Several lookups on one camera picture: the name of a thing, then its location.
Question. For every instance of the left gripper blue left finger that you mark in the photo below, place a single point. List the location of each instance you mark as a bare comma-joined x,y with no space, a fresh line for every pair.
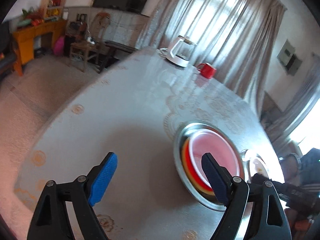
99,178

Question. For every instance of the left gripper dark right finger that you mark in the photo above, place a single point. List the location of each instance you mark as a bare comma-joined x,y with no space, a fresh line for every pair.
218,177

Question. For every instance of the stainless steel bowl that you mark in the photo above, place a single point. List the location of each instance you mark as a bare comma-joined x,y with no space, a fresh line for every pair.
184,132

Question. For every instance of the yellow plastic bowl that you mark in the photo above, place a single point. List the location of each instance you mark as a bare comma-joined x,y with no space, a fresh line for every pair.
194,178

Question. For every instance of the white plate red characters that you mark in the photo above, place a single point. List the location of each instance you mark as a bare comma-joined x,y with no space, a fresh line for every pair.
253,164

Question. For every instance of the red plastic bowl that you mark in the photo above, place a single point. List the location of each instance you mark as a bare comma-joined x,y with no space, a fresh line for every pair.
208,141

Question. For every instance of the person right hand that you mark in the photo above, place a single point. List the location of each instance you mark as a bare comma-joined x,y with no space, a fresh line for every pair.
301,226

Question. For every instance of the grey side window curtain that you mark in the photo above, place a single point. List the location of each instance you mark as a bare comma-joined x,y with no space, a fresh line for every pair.
299,107

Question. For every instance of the red enamel mug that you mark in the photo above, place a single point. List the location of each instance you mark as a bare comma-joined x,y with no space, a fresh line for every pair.
206,70

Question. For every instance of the white glass electric kettle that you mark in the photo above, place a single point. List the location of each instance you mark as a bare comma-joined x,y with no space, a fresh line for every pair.
179,51

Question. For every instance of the pink bag on floor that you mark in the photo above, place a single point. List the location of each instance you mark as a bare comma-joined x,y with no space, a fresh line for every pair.
59,45

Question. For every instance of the orange wooden desk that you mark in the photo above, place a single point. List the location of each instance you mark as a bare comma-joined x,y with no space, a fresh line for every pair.
25,40

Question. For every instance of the small wooden shelf with items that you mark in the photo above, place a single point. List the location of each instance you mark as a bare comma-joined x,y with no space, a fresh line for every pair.
51,9

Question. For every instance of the wall electrical panel box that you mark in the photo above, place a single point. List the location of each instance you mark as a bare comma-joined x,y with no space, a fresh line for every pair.
288,59

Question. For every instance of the wooden chair by wall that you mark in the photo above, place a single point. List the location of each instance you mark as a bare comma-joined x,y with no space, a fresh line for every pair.
92,45

